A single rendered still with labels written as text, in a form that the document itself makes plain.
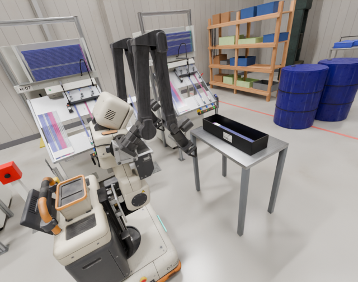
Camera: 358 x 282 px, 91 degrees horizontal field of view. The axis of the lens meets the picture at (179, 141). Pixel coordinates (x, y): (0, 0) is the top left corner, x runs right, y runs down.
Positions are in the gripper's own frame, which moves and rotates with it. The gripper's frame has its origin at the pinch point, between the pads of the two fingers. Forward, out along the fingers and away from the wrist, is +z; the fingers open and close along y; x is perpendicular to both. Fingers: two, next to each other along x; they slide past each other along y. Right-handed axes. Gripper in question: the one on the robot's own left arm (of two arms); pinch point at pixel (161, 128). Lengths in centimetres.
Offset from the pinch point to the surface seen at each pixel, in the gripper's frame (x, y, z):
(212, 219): 22, -30, 99
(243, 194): -10, -56, 56
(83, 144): 66, 70, -6
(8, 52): 54, 127, -100
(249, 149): -34, -49, 32
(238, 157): -25, -46, 33
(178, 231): 53, -22, 84
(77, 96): 38, 101, -38
